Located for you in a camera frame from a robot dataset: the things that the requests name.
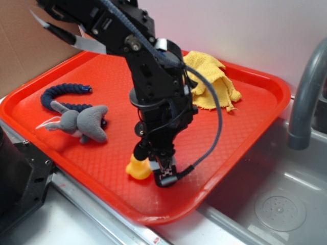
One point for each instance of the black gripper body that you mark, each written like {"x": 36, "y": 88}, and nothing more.
{"x": 160, "y": 123}

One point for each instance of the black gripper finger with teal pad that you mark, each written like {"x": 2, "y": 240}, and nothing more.
{"x": 140, "y": 152}

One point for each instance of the yellow rubber duck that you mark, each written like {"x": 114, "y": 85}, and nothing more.
{"x": 138, "y": 169}

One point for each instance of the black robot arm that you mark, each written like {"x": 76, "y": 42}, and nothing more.
{"x": 161, "y": 90}

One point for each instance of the yellow woven cloth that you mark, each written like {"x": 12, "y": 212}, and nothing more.
{"x": 213, "y": 70}

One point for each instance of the grey plush mouse toy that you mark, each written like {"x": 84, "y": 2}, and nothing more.
{"x": 86, "y": 124}

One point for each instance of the grey toy sink basin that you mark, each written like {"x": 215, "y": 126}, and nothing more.
{"x": 273, "y": 195}

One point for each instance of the brown cardboard box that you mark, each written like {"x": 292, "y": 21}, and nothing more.
{"x": 27, "y": 49}

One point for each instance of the grey faucet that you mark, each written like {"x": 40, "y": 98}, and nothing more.
{"x": 309, "y": 106}

